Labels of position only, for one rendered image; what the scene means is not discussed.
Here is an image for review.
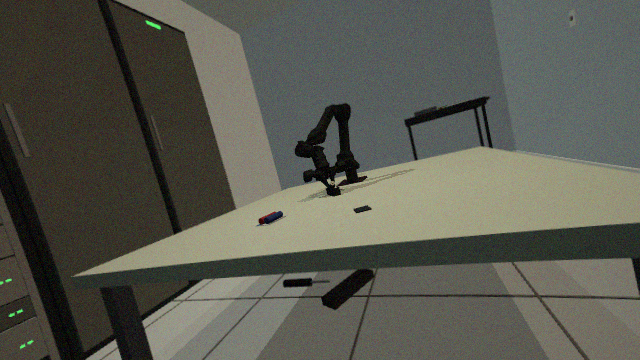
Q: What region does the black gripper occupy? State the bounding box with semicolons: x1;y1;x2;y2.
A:
303;154;346;189

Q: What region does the black-handled screwdriver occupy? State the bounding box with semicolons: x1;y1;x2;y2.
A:
283;279;330;288

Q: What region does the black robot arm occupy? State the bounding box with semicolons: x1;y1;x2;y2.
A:
295;103;360;184

